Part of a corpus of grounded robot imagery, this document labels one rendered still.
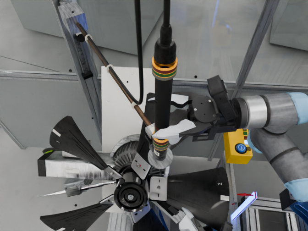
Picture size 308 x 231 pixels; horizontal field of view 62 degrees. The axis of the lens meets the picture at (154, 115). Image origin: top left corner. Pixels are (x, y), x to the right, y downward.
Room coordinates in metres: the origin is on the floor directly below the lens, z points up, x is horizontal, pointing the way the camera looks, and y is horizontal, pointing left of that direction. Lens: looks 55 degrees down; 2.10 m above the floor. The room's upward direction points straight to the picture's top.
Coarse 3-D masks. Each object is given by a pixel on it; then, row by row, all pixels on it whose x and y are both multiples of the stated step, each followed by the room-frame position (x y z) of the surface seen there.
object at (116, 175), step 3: (108, 168) 0.37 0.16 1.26; (105, 171) 0.38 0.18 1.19; (108, 171) 0.38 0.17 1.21; (111, 171) 0.37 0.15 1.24; (114, 171) 0.36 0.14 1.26; (114, 174) 0.36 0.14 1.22; (117, 174) 0.35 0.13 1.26; (114, 177) 0.37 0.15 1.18; (117, 177) 0.36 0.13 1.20; (120, 177) 0.34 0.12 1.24
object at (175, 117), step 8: (152, 96) 0.58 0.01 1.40; (152, 104) 0.55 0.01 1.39; (144, 112) 0.54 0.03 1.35; (152, 112) 0.53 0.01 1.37; (176, 112) 0.50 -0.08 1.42; (184, 112) 0.49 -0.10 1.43; (152, 120) 0.51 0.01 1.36; (176, 120) 0.48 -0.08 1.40; (144, 128) 0.49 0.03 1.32; (144, 136) 0.47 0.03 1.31; (184, 136) 0.42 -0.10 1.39; (144, 144) 0.44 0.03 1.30; (176, 144) 0.41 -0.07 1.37; (144, 152) 0.42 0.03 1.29
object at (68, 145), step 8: (64, 120) 0.47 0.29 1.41; (72, 120) 0.46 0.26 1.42; (56, 128) 0.47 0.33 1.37; (64, 128) 0.46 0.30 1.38; (72, 128) 0.45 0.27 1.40; (56, 136) 0.46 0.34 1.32; (64, 136) 0.45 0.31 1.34; (72, 136) 0.44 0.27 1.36; (80, 136) 0.43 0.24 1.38; (56, 144) 0.46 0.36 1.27; (64, 144) 0.45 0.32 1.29; (72, 144) 0.43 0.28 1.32; (80, 144) 0.42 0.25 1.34; (88, 144) 0.41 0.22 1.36; (72, 152) 0.44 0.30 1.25; (80, 152) 0.42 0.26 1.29; (88, 152) 0.40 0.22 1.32; (96, 152) 0.39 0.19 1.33; (88, 160) 0.41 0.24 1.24; (96, 160) 0.39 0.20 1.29; (104, 168) 0.37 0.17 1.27
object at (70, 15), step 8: (64, 0) 0.90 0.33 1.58; (64, 8) 0.86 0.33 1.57; (72, 8) 0.86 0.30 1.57; (80, 8) 0.86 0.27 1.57; (64, 16) 0.81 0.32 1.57; (72, 16) 0.81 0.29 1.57; (80, 16) 0.82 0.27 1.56; (64, 24) 0.86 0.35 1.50; (72, 24) 0.80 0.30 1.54; (72, 32) 0.80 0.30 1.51
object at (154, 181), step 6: (150, 180) 0.35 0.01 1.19; (156, 180) 0.35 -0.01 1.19; (162, 180) 0.35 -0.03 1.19; (150, 186) 0.33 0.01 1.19; (156, 186) 0.33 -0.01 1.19; (162, 186) 0.33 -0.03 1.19; (150, 192) 0.30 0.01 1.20; (156, 192) 0.30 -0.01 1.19; (162, 192) 0.31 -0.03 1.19; (150, 198) 0.28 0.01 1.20; (156, 198) 0.28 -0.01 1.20; (162, 198) 0.28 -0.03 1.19
